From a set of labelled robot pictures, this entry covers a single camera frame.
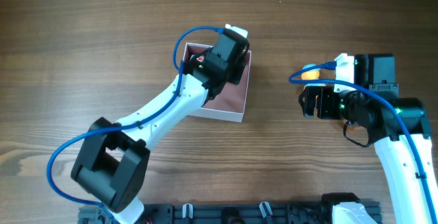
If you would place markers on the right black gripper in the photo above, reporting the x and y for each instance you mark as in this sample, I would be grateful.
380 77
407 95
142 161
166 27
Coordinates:
321 102

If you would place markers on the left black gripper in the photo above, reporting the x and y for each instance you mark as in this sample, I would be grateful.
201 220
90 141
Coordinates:
237 68

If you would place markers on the red toy truck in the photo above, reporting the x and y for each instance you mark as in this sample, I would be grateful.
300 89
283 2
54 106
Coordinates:
201 58

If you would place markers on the white box pink interior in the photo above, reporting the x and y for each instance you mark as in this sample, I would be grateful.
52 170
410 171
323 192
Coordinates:
229 105

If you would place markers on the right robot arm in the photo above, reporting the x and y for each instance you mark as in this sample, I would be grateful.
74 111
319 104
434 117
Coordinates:
361 90

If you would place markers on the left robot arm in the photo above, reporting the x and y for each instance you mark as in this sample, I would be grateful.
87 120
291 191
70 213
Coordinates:
113 158

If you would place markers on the yellow duck toy blue hat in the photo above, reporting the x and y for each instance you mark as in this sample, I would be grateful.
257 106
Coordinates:
311 75

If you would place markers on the brown plush capybara toy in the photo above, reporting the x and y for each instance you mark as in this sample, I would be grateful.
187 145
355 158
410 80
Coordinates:
348 126

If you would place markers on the black mounting rail base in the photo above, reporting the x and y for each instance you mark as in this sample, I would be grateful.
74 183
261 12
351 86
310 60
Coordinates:
293 212

